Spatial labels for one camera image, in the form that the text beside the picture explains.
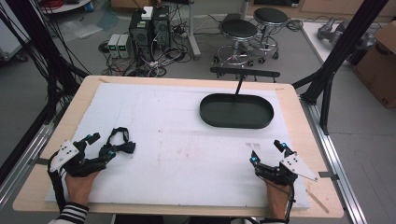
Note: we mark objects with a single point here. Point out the grey desk leg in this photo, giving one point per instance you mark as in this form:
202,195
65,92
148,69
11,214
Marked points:
193,31

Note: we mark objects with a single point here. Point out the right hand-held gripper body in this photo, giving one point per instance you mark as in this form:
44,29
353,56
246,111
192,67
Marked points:
280,174

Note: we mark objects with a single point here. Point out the wooden stick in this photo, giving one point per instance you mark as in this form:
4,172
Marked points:
317,201

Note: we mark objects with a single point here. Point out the person's right hand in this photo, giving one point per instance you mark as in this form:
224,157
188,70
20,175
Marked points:
277,199

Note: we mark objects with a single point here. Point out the white foam mat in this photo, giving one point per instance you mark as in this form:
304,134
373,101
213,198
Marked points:
186,149

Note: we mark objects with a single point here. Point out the aluminium rail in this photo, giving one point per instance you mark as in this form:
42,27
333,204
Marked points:
25,158
336,161

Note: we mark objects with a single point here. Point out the brown cardboard box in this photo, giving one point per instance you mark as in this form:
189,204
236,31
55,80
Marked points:
378,68

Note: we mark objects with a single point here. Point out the black bow tie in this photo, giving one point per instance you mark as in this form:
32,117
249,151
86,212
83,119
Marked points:
127,146

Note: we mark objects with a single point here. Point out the striped sleeve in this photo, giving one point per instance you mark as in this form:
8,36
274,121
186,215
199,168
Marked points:
73,213
267,221

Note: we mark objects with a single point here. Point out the person's left hand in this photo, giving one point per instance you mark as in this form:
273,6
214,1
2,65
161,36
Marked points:
81,188

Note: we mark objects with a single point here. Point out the dark oval tray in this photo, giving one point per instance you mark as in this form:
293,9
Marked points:
236,112

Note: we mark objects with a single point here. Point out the striped right sleeve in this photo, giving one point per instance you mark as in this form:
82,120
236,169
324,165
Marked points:
267,221

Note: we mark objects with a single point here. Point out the black computer tower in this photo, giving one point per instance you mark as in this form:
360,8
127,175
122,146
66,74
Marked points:
140,34
162,28

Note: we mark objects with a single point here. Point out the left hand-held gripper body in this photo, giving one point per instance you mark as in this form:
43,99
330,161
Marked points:
73,161

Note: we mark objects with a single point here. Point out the black frame post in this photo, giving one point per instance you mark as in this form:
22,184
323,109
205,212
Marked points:
37,40
342,46

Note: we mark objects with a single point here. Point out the black round stool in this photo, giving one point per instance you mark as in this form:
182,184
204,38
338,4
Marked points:
239,29
270,15

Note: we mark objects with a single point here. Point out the striped left sleeve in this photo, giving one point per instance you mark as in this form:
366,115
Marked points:
73,213

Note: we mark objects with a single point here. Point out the black stand with crossbar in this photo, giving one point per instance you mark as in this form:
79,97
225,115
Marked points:
243,73

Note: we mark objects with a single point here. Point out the grey power supply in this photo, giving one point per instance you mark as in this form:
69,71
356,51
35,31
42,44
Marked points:
125,46
113,45

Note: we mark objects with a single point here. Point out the metal table clamp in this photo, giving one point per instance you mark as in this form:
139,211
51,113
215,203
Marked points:
40,161
328,175

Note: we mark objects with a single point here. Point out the round white table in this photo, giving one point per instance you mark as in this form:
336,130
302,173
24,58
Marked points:
62,5

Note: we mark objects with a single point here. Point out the grey machine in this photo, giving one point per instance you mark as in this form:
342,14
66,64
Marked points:
342,34

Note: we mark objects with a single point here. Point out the white box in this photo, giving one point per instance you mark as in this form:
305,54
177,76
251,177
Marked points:
147,13

